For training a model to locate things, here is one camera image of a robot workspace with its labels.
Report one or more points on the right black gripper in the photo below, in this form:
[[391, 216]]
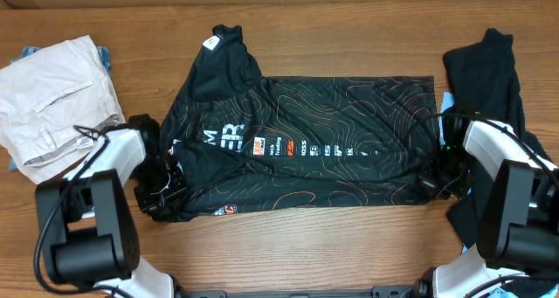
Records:
[[429, 180]]

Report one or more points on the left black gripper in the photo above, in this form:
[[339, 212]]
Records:
[[153, 206]]

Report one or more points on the black orange patterned jersey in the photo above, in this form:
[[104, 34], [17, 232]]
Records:
[[247, 142]]

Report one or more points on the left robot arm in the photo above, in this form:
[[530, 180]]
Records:
[[87, 239]]

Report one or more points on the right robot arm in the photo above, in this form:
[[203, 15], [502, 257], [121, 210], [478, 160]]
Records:
[[516, 245]]

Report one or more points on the plain black garment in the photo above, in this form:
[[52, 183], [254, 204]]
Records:
[[483, 79]]

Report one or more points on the white folded shorts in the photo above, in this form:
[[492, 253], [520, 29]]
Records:
[[44, 96]]

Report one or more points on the blue denim garment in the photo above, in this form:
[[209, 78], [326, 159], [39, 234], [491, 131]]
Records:
[[105, 59]]

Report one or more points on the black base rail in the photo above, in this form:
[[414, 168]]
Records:
[[375, 292]]

